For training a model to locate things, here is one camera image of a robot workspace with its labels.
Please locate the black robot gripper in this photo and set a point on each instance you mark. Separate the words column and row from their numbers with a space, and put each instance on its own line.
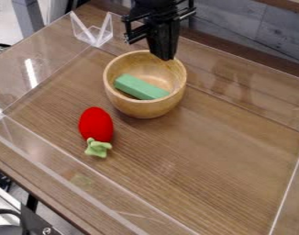
column 153, row 20

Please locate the light brown wooden bowl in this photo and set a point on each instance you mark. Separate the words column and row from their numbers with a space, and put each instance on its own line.
column 164, row 74

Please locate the green rectangular block stick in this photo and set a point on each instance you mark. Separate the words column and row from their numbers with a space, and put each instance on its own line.
column 137, row 88

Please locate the grey cabinet leg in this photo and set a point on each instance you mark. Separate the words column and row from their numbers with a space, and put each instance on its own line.
column 28, row 15

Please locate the red plush strawberry toy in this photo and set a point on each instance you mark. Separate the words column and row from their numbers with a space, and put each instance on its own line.
column 96, row 130

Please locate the clear acrylic enclosure wall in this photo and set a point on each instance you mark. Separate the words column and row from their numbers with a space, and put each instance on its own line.
column 208, row 170

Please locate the black table clamp mount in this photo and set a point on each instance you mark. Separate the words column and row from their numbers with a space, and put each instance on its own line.
column 36, row 225

